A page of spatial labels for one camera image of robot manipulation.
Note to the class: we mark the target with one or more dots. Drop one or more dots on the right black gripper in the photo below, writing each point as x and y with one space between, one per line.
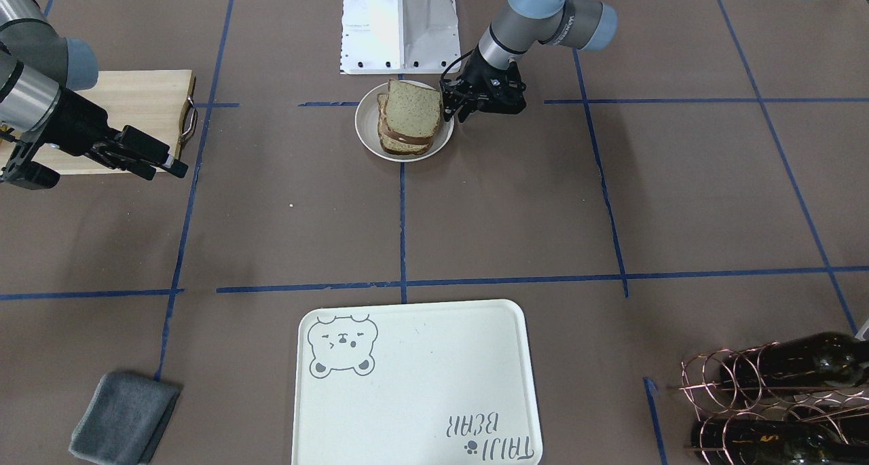
80 123

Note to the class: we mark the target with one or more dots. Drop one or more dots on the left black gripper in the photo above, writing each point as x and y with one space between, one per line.
483 68

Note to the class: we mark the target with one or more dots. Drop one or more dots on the bread slice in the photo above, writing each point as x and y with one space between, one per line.
389 144
410 114

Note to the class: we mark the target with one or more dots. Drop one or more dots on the white round plate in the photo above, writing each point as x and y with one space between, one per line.
367 119

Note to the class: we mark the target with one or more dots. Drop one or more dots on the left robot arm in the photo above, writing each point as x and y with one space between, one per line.
580 25

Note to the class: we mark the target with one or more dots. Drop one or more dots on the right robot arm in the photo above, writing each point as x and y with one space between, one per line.
43 74

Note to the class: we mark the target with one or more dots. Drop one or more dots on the white bear serving tray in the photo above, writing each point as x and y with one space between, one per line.
421 383

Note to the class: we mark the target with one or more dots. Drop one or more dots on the wooden cutting board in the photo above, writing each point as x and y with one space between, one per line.
158 102

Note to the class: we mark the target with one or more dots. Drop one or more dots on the grey folded cloth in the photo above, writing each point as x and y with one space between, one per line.
125 420

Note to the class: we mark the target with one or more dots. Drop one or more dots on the lower dark glass bottle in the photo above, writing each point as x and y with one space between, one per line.
739 440

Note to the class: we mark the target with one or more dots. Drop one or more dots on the dark glass bottle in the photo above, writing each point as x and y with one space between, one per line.
739 440
824 360

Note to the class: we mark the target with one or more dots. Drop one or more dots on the upper dark glass bottle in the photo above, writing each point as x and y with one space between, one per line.
824 360

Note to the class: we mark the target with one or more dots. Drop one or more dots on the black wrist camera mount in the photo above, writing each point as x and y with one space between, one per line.
22 171

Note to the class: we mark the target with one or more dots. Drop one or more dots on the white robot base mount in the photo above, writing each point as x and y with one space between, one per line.
398 36

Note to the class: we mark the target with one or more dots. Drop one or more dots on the copper wire bottle rack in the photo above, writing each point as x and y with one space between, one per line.
843 410

